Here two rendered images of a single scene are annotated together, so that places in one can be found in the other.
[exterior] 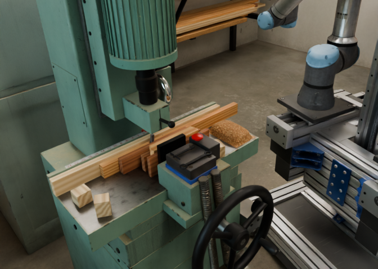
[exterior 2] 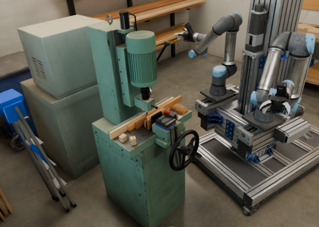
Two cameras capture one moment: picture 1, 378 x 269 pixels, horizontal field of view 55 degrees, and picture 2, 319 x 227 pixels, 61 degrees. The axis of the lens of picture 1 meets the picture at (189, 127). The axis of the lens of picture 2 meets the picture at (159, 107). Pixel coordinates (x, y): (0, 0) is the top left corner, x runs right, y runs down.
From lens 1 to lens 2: 0.80 m
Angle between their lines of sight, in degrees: 4
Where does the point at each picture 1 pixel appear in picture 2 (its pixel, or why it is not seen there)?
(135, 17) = (143, 68)
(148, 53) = (148, 80)
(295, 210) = (211, 146)
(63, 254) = (93, 177)
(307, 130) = (214, 106)
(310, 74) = (214, 80)
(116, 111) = (131, 103)
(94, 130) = (120, 111)
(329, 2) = not seen: hidden behind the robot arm
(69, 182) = (116, 133)
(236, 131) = (182, 108)
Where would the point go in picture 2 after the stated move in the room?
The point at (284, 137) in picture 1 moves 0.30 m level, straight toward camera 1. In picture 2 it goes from (203, 109) to (201, 131)
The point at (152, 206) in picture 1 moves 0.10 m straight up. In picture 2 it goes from (151, 140) to (149, 128)
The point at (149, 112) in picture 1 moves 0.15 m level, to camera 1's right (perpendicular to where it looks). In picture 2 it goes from (147, 103) to (169, 101)
